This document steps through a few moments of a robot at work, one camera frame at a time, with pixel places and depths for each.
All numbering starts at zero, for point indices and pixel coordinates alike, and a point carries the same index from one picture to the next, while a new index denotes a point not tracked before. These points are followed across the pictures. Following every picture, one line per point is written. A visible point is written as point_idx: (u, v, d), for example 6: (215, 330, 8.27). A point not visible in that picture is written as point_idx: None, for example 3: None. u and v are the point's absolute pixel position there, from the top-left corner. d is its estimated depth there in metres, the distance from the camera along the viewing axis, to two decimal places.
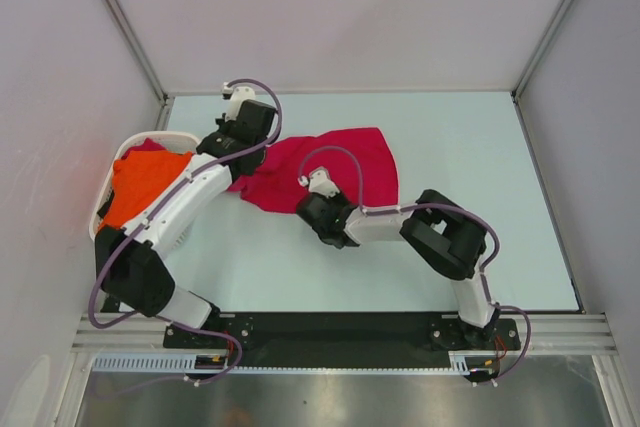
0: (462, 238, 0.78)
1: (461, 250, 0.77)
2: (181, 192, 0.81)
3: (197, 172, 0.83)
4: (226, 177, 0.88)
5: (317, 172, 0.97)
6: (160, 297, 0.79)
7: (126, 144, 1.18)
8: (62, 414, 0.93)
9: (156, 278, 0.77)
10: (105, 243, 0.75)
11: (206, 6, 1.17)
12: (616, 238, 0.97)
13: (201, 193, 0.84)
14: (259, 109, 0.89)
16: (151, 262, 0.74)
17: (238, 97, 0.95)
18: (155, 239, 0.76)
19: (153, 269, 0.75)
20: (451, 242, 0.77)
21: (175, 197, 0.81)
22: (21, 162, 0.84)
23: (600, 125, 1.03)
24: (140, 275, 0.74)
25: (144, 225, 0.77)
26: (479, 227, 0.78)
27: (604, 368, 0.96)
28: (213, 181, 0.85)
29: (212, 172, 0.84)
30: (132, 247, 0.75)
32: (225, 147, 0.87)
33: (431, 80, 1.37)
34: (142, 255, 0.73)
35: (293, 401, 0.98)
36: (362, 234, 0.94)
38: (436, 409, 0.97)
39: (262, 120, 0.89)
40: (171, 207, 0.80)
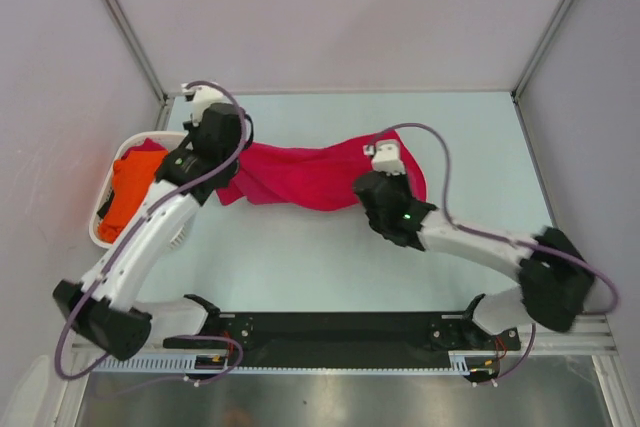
0: (576, 288, 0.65)
1: (572, 300, 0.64)
2: (138, 234, 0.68)
3: (154, 206, 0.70)
4: (193, 204, 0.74)
5: (387, 145, 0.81)
6: (138, 337, 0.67)
7: (126, 144, 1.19)
8: (62, 414, 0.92)
9: (127, 328, 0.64)
10: (61, 301, 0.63)
11: (206, 6, 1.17)
12: (616, 238, 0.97)
13: (164, 229, 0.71)
14: (220, 116, 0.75)
16: (114, 317, 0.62)
17: (200, 99, 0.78)
18: (115, 294, 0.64)
19: (119, 324, 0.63)
20: (565, 288, 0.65)
21: (133, 240, 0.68)
22: (21, 162, 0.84)
23: (600, 126, 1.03)
24: (105, 333, 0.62)
25: (99, 279, 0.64)
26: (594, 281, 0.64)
27: (604, 369, 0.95)
28: (174, 215, 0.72)
29: (171, 204, 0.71)
30: (91, 303, 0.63)
32: (186, 170, 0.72)
33: (431, 80, 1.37)
34: (102, 312, 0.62)
35: (293, 401, 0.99)
36: (436, 240, 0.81)
38: (436, 409, 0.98)
39: (227, 130, 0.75)
40: (130, 253, 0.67)
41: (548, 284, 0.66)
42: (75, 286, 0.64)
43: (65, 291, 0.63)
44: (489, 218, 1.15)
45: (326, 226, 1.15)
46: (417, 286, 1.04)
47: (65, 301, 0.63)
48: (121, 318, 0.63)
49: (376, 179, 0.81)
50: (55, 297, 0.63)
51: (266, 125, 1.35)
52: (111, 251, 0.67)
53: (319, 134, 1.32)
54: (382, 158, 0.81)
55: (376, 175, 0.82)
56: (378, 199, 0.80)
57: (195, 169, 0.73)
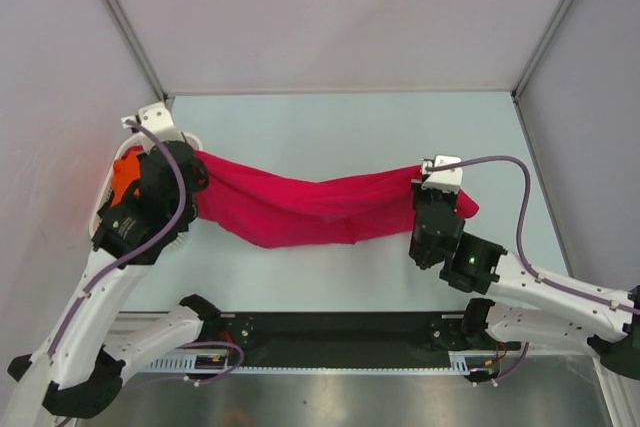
0: None
1: None
2: (79, 315, 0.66)
3: (91, 285, 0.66)
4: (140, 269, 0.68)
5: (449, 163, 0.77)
6: (107, 394, 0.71)
7: (126, 144, 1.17)
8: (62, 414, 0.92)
9: (84, 401, 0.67)
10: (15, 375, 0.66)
11: (207, 6, 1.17)
12: (617, 238, 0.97)
13: (109, 302, 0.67)
14: (159, 170, 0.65)
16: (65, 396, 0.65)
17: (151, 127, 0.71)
18: (61, 377, 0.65)
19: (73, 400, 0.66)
20: None
21: (76, 320, 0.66)
22: (21, 162, 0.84)
23: (601, 126, 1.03)
24: (62, 409, 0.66)
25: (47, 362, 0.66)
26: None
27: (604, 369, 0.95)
28: (116, 289, 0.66)
29: (110, 279, 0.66)
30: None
32: (122, 234, 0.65)
33: (432, 80, 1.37)
34: (51, 396, 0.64)
35: (293, 401, 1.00)
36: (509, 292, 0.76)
38: (436, 409, 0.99)
39: (167, 181, 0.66)
40: (72, 337, 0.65)
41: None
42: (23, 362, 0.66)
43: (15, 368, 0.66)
44: (489, 218, 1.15)
45: None
46: None
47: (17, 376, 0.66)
48: (73, 396, 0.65)
49: (455, 220, 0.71)
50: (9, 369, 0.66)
51: (266, 125, 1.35)
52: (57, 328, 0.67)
53: (319, 134, 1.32)
54: (440, 175, 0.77)
55: (448, 212, 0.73)
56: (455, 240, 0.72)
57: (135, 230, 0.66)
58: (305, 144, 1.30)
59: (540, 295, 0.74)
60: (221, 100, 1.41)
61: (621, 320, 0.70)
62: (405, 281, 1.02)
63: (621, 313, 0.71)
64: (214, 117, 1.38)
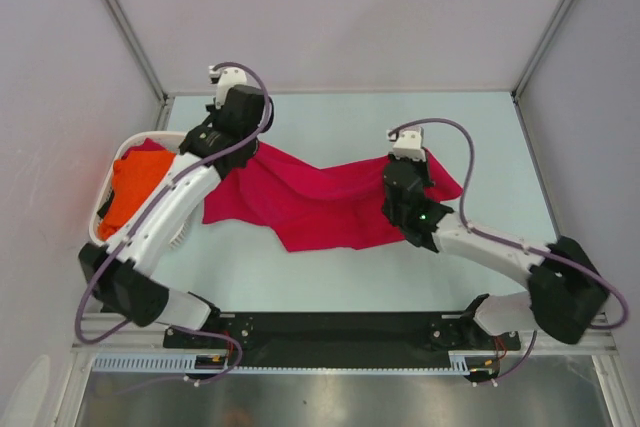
0: (586, 301, 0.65)
1: (581, 314, 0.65)
2: (162, 201, 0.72)
3: (178, 178, 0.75)
4: (213, 176, 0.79)
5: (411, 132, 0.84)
6: (155, 306, 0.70)
7: (126, 144, 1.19)
8: (62, 414, 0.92)
9: (145, 298, 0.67)
10: (87, 261, 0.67)
11: (206, 6, 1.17)
12: (617, 238, 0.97)
13: (187, 197, 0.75)
14: (245, 96, 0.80)
16: (134, 284, 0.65)
17: (225, 81, 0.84)
18: (138, 256, 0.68)
19: (141, 289, 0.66)
20: (577, 302, 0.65)
21: (157, 207, 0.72)
22: (21, 162, 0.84)
23: (600, 125, 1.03)
24: (126, 296, 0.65)
25: (125, 242, 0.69)
26: (603, 292, 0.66)
27: (604, 368, 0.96)
28: (197, 185, 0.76)
29: (196, 175, 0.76)
30: (116, 264, 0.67)
32: (209, 142, 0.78)
33: (432, 80, 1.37)
34: (124, 273, 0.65)
35: (293, 401, 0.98)
36: (452, 247, 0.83)
38: (436, 409, 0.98)
39: (250, 109, 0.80)
40: (154, 219, 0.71)
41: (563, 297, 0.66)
42: (100, 248, 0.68)
43: (89, 253, 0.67)
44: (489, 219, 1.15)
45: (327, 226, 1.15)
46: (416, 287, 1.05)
47: (90, 262, 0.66)
48: (136, 286, 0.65)
49: (413, 177, 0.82)
50: (82, 257, 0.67)
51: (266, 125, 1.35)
52: (137, 216, 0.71)
53: (320, 134, 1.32)
54: (402, 144, 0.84)
55: (410, 170, 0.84)
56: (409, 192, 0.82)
57: (218, 142, 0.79)
58: (306, 144, 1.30)
59: (469, 242, 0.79)
60: None
61: (528, 260, 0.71)
62: (402, 279, 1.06)
63: (532, 256, 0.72)
64: None
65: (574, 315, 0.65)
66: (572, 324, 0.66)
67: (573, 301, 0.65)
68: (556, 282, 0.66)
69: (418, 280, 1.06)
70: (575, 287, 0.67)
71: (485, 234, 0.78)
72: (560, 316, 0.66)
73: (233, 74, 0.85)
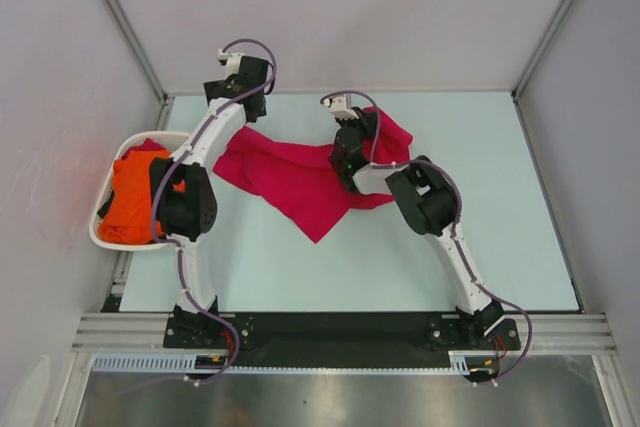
0: (434, 200, 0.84)
1: (429, 208, 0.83)
2: (210, 127, 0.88)
3: (220, 110, 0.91)
4: (242, 115, 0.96)
5: (338, 98, 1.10)
6: (210, 214, 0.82)
7: (127, 143, 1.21)
8: (62, 414, 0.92)
9: (207, 200, 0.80)
10: (160, 167, 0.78)
11: (206, 5, 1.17)
12: (616, 238, 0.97)
13: (227, 128, 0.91)
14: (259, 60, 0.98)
16: (203, 183, 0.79)
17: (233, 61, 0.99)
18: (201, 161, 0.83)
19: (205, 188, 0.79)
20: (423, 200, 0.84)
21: (207, 131, 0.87)
22: (21, 162, 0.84)
23: (600, 125, 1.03)
24: (196, 193, 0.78)
25: (189, 151, 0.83)
26: (453, 200, 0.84)
27: (604, 368, 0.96)
28: (234, 119, 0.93)
29: (232, 108, 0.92)
30: (183, 169, 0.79)
32: (235, 90, 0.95)
33: (431, 79, 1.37)
34: (195, 173, 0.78)
35: (293, 401, 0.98)
36: (367, 184, 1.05)
38: (436, 409, 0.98)
39: (261, 69, 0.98)
40: (207, 139, 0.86)
41: (412, 195, 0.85)
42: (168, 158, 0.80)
43: (162, 161, 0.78)
44: (488, 218, 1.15)
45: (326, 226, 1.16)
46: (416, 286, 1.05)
47: (163, 167, 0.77)
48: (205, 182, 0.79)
49: (356, 142, 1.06)
50: (155, 164, 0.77)
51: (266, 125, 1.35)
52: (192, 136, 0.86)
53: (319, 134, 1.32)
54: (335, 108, 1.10)
55: (356, 136, 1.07)
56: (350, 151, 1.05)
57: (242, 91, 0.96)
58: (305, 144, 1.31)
59: (371, 174, 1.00)
60: None
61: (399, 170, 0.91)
62: (402, 280, 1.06)
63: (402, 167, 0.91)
64: None
65: (422, 210, 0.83)
66: (420, 218, 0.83)
67: (421, 199, 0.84)
68: (407, 185, 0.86)
69: (418, 280, 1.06)
70: (430, 194, 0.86)
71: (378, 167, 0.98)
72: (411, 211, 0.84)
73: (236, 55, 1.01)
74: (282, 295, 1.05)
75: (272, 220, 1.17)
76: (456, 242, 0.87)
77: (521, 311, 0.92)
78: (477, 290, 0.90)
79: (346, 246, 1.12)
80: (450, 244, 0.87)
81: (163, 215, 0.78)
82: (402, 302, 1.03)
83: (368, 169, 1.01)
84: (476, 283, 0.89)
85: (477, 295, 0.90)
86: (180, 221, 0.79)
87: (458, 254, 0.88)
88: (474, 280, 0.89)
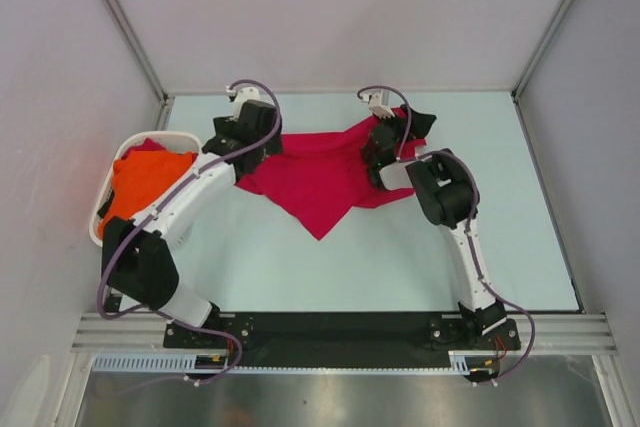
0: (453, 192, 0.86)
1: (447, 199, 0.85)
2: (185, 190, 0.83)
3: (203, 169, 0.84)
4: (229, 176, 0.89)
5: (376, 94, 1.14)
6: (164, 288, 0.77)
7: (126, 144, 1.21)
8: (62, 414, 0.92)
9: (163, 271, 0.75)
10: (114, 233, 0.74)
11: (206, 5, 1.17)
12: (616, 239, 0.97)
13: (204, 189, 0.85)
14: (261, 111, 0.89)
16: (158, 254, 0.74)
17: (242, 98, 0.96)
18: (164, 229, 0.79)
19: (161, 262, 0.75)
20: (442, 191, 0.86)
21: (180, 194, 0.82)
22: (21, 162, 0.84)
23: (600, 126, 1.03)
24: (149, 265, 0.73)
25: (152, 216, 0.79)
26: (472, 194, 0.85)
27: (604, 368, 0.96)
28: (216, 179, 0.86)
29: (218, 168, 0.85)
30: (141, 235, 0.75)
32: (231, 147, 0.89)
33: (432, 79, 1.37)
34: (150, 243, 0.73)
35: (293, 401, 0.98)
36: (392, 179, 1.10)
38: (436, 409, 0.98)
39: (263, 120, 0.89)
40: (178, 202, 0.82)
41: (430, 185, 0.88)
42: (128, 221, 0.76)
43: (120, 224, 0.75)
44: (488, 218, 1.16)
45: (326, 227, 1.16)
46: (416, 287, 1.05)
47: (117, 233, 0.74)
48: (159, 257, 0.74)
49: (388, 143, 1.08)
50: (110, 230, 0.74)
51: None
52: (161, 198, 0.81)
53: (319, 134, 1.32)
54: (372, 104, 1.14)
55: (389, 136, 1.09)
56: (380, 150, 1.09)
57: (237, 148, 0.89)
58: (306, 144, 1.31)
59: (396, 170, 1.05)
60: (221, 100, 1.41)
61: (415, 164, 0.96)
62: (402, 280, 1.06)
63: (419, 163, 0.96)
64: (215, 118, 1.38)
65: (439, 199, 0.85)
66: (436, 206, 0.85)
67: (439, 189, 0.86)
68: (428, 175, 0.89)
69: (418, 281, 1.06)
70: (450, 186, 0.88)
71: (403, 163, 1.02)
72: (429, 200, 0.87)
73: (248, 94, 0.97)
74: (283, 296, 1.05)
75: (273, 220, 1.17)
76: (468, 237, 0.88)
77: (524, 311, 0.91)
78: (482, 288, 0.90)
79: (346, 246, 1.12)
80: (462, 238, 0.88)
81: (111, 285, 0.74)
82: (402, 303, 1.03)
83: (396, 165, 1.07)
84: (482, 281, 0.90)
85: (480, 294, 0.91)
86: (129, 294, 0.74)
87: (468, 250, 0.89)
88: (481, 278, 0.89)
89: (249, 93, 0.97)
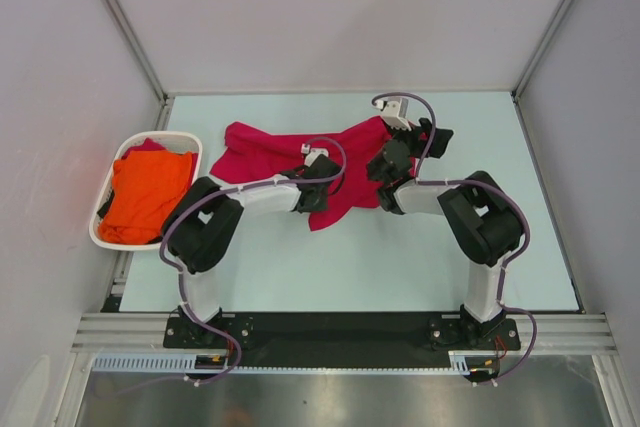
0: (498, 225, 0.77)
1: (492, 234, 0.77)
2: (261, 189, 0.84)
3: (282, 182, 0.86)
4: (290, 201, 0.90)
5: (392, 101, 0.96)
6: (213, 256, 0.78)
7: (127, 143, 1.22)
8: (62, 414, 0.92)
9: (221, 240, 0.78)
10: (201, 188, 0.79)
11: (206, 6, 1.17)
12: (617, 239, 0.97)
13: (276, 198, 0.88)
14: (334, 163, 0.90)
16: (228, 223, 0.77)
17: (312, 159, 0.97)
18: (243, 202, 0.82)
19: (227, 230, 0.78)
20: (487, 226, 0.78)
21: (264, 189, 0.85)
22: (21, 162, 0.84)
23: (600, 127, 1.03)
24: (219, 225, 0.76)
25: (238, 189, 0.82)
26: (520, 224, 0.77)
27: (604, 368, 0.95)
28: (284, 196, 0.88)
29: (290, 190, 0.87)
30: (221, 201, 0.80)
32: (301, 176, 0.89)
33: (432, 80, 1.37)
34: (228, 208, 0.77)
35: (293, 401, 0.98)
36: (408, 202, 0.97)
38: (436, 409, 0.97)
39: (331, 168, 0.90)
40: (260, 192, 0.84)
41: (470, 215, 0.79)
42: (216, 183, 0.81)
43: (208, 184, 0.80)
44: None
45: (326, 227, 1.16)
46: (416, 287, 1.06)
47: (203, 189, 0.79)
48: (225, 226, 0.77)
49: (403, 161, 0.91)
50: (197, 184, 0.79)
51: (267, 126, 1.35)
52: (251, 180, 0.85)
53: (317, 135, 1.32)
54: (386, 113, 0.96)
55: (404, 154, 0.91)
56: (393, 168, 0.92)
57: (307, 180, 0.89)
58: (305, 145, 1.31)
59: (415, 192, 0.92)
60: (221, 101, 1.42)
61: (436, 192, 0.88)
62: (402, 280, 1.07)
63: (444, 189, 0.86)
64: (214, 118, 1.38)
65: (483, 235, 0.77)
66: (480, 244, 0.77)
67: (480, 222, 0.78)
68: (466, 206, 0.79)
69: (419, 281, 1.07)
70: (491, 216, 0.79)
71: (427, 183, 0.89)
72: (469, 234, 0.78)
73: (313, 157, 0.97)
74: (283, 296, 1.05)
75: (274, 221, 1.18)
76: (502, 271, 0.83)
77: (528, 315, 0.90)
78: (495, 305, 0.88)
79: (346, 247, 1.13)
80: (496, 271, 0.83)
81: (171, 235, 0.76)
82: (402, 303, 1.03)
83: (413, 186, 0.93)
84: (500, 303, 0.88)
85: (492, 311, 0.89)
86: (182, 249, 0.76)
87: (496, 282, 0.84)
88: (498, 299, 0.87)
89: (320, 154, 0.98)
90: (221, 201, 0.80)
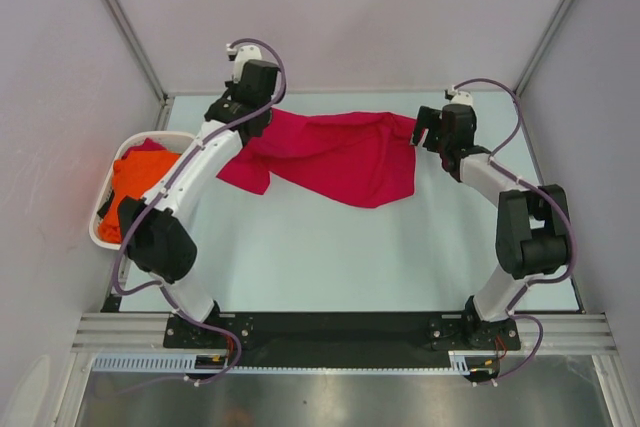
0: (543, 245, 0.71)
1: (533, 252, 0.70)
2: (193, 160, 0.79)
3: (207, 139, 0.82)
4: (236, 140, 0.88)
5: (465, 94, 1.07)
6: (185, 259, 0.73)
7: (127, 144, 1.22)
8: (62, 414, 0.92)
9: (180, 246, 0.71)
10: (128, 212, 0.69)
11: (205, 5, 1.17)
12: (617, 239, 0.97)
13: (215, 159, 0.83)
14: (261, 70, 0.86)
16: (173, 230, 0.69)
17: (242, 57, 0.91)
18: (176, 206, 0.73)
19: (176, 236, 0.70)
20: (531, 241, 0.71)
21: (190, 164, 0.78)
22: (21, 162, 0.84)
23: (600, 127, 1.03)
24: (165, 243, 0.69)
25: (163, 194, 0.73)
26: (565, 256, 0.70)
27: (604, 368, 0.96)
28: (224, 148, 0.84)
29: (222, 137, 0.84)
30: (155, 214, 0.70)
32: (233, 111, 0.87)
33: (432, 80, 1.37)
34: (164, 222, 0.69)
35: (293, 401, 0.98)
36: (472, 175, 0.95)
38: (436, 409, 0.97)
39: (266, 80, 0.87)
40: (188, 174, 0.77)
41: (521, 225, 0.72)
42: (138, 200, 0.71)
43: (131, 203, 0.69)
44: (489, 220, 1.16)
45: (325, 227, 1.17)
46: (414, 288, 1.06)
47: (129, 212, 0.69)
48: (172, 237, 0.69)
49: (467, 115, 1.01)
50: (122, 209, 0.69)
51: None
52: (170, 173, 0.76)
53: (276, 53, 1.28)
54: (458, 99, 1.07)
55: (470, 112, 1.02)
56: (453, 121, 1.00)
57: (241, 112, 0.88)
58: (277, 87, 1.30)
59: (482, 170, 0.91)
60: None
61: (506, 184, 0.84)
62: (402, 279, 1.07)
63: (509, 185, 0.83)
64: None
65: (523, 249, 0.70)
66: (515, 255, 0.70)
67: (526, 235, 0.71)
68: (524, 215, 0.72)
69: (420, 281, 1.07)
70: (543, 236, 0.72)
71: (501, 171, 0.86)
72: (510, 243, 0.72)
73: (249, 52, 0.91)
74: (283, 297, 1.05)
75: (273, 220, 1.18)
76: (525, 287, 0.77)
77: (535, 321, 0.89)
78: (503, 311, 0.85)
79: (346, 247, 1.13)
80: (518, 284, 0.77)
81: (135, 261, 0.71)
82: (401, 303, 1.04)
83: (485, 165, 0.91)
84: (507, 312, 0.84)
85: (498, 315, 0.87)
86: (152, 267, 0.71)
87: (514, 292, 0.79)
88: (508, 308, 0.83)
89: (249, 51, 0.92)
90: (155, 214, 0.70)
